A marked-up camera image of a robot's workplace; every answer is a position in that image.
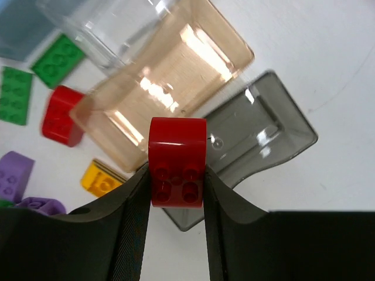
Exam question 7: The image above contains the amber transparent plastic container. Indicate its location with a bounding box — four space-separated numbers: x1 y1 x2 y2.
70 1 254 173

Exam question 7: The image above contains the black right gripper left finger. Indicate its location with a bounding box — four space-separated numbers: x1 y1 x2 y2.
1 166 151 280

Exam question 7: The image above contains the green lego plate flat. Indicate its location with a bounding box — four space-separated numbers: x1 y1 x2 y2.
1 66 33 126

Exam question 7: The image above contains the red curved lego brick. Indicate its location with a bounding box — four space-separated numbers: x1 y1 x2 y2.
41 85 84 148

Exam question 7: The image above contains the light blue plastic container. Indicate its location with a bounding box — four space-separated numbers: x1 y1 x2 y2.
1 1 80 61

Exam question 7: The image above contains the purple lego brick with studs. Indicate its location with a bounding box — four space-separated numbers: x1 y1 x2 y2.
1 151 35 203

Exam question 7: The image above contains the clear plastic container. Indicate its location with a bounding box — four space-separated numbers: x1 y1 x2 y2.
36 0 175 75

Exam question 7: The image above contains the yellow lego brick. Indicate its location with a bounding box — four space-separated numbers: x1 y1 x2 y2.
80 159 128 197

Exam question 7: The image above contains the green lego plate upright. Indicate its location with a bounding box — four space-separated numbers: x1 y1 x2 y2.
30 34 85 89

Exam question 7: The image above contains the purple paw print lego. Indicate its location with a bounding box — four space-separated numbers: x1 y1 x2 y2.
15 197 66 216

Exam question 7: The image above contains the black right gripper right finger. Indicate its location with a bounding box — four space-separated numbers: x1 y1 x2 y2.
203 169 374 280

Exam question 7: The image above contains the red rounded lego brick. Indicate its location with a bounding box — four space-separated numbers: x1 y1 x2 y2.
148 117 207 208

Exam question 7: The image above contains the smoky grey plastic container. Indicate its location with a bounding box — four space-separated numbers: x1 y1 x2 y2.
162 71 319 232

